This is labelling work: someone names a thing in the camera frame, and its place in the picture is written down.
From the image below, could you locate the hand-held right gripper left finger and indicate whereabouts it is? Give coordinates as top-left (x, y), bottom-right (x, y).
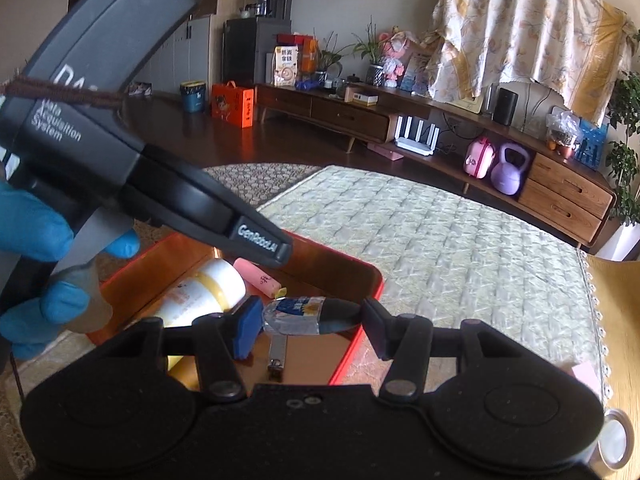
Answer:
top-left (120, 296), bottom-right (264, 403)

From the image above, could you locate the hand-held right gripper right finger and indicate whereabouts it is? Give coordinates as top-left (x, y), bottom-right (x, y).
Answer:
top-left (361, 297), bottom-right (506, 403)

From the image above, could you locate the silver nail clipper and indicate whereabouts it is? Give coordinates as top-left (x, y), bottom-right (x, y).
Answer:
top-left (267, 332), bottom-right (288, 382)

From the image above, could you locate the pink highlighter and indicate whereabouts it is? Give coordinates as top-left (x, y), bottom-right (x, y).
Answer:
top-left (234, 258), bottom-right (287, 298)

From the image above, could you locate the small candy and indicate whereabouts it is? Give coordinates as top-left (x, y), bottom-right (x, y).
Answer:
top-left (262, 296), bottom-right (362, 336)

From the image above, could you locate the white bottle with yellow label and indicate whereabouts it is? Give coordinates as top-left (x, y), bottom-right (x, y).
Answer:
top-left (150, 259), bottom-right (247, 331)

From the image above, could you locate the red tin box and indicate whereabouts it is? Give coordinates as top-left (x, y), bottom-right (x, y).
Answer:
top-left (85, 230), bottom-right (386, 392)

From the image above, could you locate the tape roll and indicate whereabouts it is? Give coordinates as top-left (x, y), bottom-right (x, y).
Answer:
top-left (597, 409), bottom-right (636, 471)

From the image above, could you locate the person's left hand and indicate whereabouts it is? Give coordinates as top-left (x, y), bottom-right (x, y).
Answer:
top-left (0, 180), bottom-right (141, 361)

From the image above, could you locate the teal bucket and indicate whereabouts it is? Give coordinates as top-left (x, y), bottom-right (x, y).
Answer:
top-left (180, 80), bottom-right (207, 113)

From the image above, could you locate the orange gift box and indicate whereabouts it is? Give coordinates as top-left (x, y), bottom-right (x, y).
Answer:
top-left (211, 81), bottom-right (256, 128)

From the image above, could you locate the lace tablecloth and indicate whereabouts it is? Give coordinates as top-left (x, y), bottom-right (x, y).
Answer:
top-left (0, 164), bottom-right (323, 461)

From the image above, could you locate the black mini fridge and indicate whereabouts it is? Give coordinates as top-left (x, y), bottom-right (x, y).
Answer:
top-left (222, 17), bottom-right (292, 86)

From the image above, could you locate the cereal box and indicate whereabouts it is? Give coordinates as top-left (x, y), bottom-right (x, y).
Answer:
top-left (272, 45), bottom-right (299, 86)

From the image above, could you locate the pink flat box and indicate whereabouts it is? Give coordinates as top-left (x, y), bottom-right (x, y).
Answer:
top-left (367, 141), bottom-right (405, 161)

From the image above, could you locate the black coffee machine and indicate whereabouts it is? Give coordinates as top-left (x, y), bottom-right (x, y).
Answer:
top-left (250, 0), bottom-right (293, 21)

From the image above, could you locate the white router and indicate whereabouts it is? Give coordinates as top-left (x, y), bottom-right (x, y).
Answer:
top-left (395, 115), bottom-right (443, 157)

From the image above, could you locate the pink toy case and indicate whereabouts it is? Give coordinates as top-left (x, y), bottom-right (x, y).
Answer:
top-left (462, 136), bottom-right (497, 180)

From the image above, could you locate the orange paper bag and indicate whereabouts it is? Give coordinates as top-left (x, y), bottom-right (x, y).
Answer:
top-left (300, 37), bottom-right (321, 83)

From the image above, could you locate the purple kettlebell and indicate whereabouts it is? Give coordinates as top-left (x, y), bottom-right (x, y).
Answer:
top-left (490, 142), bottom-right (532, 196)

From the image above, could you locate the small leafy potted plant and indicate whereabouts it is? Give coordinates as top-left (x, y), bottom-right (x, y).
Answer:
top-left (312, 30), bottom-right (351, 88)

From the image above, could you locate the wooden TV cabinet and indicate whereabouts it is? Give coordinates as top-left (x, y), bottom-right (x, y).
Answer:
top-left (252, 82), bottom-right (618, 250)

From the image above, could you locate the small white box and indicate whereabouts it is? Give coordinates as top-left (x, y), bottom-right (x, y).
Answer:
top-left (345, 87), bottom-right (378, 106)

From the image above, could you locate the yellow cloth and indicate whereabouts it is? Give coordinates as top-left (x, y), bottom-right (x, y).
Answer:
top-left (582, 252), bottom-right (640, 480)

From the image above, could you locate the plant in patterned pot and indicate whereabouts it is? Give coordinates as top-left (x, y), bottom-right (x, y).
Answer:
top-left (352, 17), bottom-right (386, 87)

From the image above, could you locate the black speaker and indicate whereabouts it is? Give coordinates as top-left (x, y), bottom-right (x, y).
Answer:
top-left (492, 87), bottom-right (521, 127)

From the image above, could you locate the pink doll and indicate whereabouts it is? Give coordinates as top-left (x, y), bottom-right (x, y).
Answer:
top-left (380, 25), bottom-right (421, 88)

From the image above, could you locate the clear plastic bag of fruit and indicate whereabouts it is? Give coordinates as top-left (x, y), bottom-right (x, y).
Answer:
top-left (545, 107), bottom-right (583, 158)

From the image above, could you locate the tall green potted plant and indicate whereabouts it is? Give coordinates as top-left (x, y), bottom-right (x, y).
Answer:
top-left (597, 30), bottom-right (640, 261)

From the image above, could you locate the floral draped cloth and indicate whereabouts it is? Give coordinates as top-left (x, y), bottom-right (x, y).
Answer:
top-left (422, 0), bottom-right (640, 111)

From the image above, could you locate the brown fuzzy cord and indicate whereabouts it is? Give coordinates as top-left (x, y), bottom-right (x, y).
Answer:
top-left (4, 74), bottom-right (127, 109)

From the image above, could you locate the picture frame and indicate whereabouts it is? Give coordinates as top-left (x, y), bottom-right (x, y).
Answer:
top-left (400, 52), bottom-right (431, 93)

